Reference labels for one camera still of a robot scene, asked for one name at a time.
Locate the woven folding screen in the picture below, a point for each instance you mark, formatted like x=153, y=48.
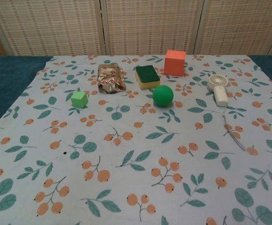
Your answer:
x=135, y=25

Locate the green ball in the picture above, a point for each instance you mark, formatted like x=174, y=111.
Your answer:
x=163, y=95

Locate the gold foil snack packet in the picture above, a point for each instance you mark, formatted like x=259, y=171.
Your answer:
x=110, y=79

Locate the teal table cover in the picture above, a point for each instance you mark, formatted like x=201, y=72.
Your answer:
x=7, y=84

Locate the orange foam cube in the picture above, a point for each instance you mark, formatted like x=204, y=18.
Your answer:
x=174, y=63

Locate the small green cube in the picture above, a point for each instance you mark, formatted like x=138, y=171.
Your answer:
x=79, y=99

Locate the floral patterned tablecloth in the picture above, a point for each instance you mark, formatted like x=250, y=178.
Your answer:
x=135, y=152

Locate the white handheld mini fan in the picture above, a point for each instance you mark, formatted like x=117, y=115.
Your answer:
x=218, y=90

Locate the green and yellow sponge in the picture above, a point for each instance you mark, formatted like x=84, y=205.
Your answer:
x=147, y=76

